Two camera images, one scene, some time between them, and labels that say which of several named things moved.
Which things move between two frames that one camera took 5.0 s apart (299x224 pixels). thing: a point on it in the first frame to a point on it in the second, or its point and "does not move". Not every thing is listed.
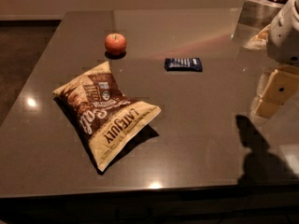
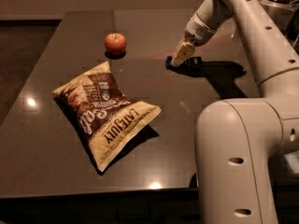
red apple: (115, 44) does not move
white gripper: (284, 36) to (199, 32)
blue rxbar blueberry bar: (184, 64) does not move
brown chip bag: (105, 115) does not move
